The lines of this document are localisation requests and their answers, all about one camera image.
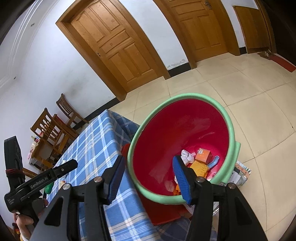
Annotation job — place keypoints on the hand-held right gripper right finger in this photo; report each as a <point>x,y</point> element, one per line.
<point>182,178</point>

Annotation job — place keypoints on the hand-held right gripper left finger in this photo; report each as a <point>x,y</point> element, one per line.
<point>116,178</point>

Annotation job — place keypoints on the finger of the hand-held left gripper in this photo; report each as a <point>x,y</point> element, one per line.
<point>66,168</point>

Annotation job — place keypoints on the large yellow foam fruit net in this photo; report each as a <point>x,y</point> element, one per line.
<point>198,169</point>

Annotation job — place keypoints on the white sock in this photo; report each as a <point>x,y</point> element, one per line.
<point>187,157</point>

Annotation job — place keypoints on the orange cardboard box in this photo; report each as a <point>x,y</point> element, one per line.
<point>203,156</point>

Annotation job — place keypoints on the red basin with green rim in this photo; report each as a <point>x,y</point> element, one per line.
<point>185,125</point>

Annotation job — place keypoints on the person's left hand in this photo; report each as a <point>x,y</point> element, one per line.
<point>24,226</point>

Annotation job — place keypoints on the green flower-shaped box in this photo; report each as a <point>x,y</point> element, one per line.
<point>49,187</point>

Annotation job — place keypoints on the blue plaid tablecloth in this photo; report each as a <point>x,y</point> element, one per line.
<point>92,150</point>

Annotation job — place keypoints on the red plastic stool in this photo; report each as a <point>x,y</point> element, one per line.
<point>161,213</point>

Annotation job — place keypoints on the wooden dining chair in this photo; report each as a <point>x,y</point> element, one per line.
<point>77,120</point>
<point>39,118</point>

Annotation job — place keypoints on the silver foil bag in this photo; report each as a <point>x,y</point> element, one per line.
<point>240,176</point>

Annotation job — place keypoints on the wooden panel door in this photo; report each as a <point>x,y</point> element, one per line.
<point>115,41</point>

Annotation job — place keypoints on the red doormat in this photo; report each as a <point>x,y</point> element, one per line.
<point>284,62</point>

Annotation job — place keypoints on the low wooden cabinet door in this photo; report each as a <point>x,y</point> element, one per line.
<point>252,30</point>

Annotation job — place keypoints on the black post with red band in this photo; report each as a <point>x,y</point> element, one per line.
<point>13,153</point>

